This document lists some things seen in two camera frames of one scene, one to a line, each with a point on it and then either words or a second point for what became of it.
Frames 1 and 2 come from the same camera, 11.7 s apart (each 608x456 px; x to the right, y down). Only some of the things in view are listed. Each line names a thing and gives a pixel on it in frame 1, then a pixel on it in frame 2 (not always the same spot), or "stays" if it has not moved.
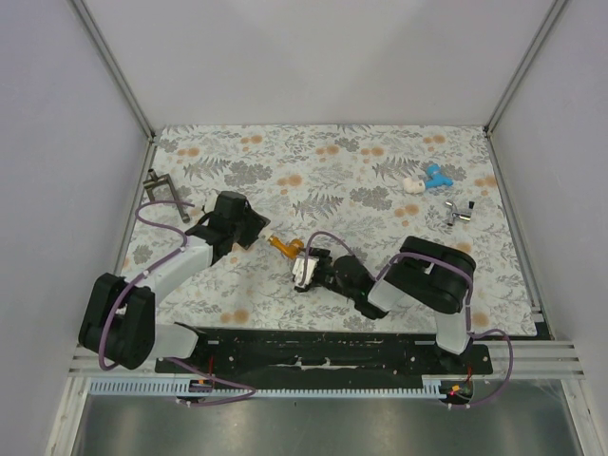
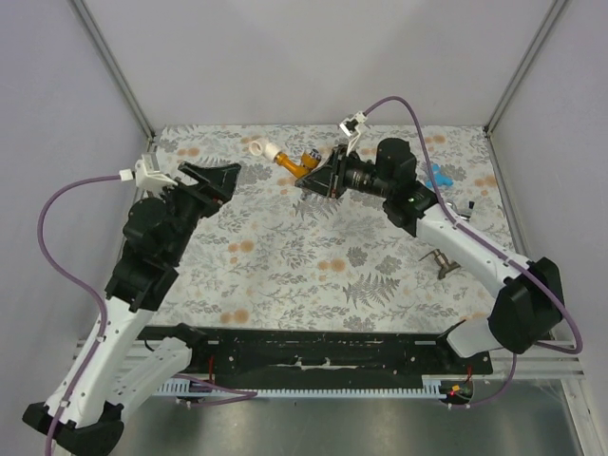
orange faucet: x=292 y=250 → x=308 y=163
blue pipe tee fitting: x=437 y=178 stays
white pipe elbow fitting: x=263 y=236 → x=264 y=147
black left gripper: x=256 y=224 → x=220 y=185
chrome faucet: x=460 y=216 stays
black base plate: x=325 y=353 stays
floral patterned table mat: x=365 y=191 stays
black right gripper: x=323 y=256 → x=330 y=179
